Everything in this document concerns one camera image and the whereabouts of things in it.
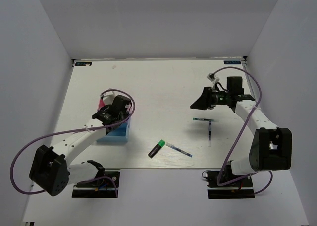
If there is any blue label sticker left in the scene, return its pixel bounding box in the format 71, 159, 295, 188
75, 62, 92, 66

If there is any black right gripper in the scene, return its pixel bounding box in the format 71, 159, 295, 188
190, 87, 230, 111

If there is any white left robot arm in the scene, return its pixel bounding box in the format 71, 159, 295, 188
29, 90, 136, 196

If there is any green gel pen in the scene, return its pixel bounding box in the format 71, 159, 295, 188
192, 117, 219, 122

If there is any blue label sticker right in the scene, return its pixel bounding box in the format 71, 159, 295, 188
223, 60, 241, 65

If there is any blue gel pen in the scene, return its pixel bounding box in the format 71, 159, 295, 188
166, 142, 193, 157

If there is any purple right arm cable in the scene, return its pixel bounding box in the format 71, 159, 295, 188
214, 66, 274, 196

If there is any green cap black highlighter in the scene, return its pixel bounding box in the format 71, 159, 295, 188
148, 139, 165, 158

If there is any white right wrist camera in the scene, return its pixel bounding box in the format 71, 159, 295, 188
207, 73, 220, 89

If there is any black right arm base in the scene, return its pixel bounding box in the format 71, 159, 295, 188
202, 170, 255, 200

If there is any blue label sticker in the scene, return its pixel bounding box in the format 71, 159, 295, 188
75, 62, 92, 66
223, 60, 241, 65

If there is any pink blue sorting tray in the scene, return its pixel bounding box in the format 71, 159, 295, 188
97, 95, 131, 144

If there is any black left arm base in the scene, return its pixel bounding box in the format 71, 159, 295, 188
72, 171, 120, 199

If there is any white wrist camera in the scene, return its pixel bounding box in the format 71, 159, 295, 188
207, 73, 220, 89
100, 91, 116, 105

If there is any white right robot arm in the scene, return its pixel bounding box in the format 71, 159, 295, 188
215, 76, 292, 186

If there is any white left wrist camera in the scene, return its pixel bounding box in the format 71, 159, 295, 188
100, 91, 116, 105

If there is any purple gel pen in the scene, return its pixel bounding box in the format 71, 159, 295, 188
208, 120, 211, 147

